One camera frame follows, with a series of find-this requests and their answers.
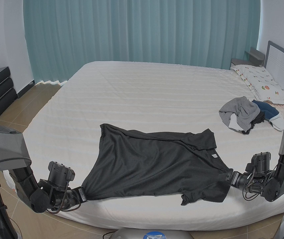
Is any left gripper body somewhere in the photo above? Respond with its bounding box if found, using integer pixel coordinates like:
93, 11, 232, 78
54, 186, 88, 210

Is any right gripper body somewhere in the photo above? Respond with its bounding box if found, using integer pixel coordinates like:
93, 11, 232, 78
227, 171, 255, 192

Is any black T-shirt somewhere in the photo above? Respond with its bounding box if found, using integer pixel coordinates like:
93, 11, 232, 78
81, 123, 234, 206

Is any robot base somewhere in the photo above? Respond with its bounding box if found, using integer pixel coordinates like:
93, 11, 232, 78
108, 228, 190, 239

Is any pile of clothes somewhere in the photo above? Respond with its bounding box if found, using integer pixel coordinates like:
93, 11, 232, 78
219, 96, 284, 135

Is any bed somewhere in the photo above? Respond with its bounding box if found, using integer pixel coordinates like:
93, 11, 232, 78
3, 40, 284, 233

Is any white printed pillow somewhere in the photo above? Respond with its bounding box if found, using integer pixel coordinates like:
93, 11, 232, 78
233, 64, 284, 106

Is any grey bedside table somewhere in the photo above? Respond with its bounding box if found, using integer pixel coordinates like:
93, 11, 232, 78
230, 47, 265, 68

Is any blue-green curtain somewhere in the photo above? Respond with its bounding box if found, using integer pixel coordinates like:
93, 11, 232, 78
23, 0, 261, 84

